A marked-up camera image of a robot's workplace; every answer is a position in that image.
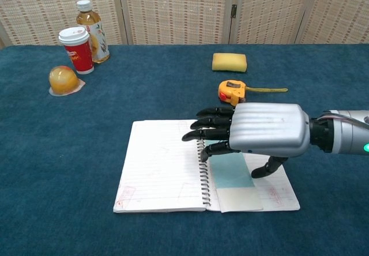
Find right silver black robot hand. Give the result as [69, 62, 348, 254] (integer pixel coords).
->
[181, 103, 311, 179]

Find light blue card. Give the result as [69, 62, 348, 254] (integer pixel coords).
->
[203, 139, 264, 213]

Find open spiral lined notebook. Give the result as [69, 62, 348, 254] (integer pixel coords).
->
[113, 119, 301, 214]

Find yellow tape measure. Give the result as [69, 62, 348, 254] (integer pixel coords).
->
[218, 80, 289, 107]

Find yellow sponge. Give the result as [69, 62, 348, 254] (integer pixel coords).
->
[212, 52, 248, 73]

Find woven folding screen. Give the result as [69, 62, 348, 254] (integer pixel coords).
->
[0, 0, 369, 49]

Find tea bottle white cap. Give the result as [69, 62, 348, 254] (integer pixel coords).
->
[76, 0, 111, 64]

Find blue table cloth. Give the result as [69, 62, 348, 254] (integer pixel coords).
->
[0, 44, 369, 256]

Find red paper cup white lid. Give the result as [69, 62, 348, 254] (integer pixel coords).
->
[58, 27, 95, 75]

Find orange fruit jelly cup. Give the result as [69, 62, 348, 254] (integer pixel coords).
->
[48, 65, 86, 96]

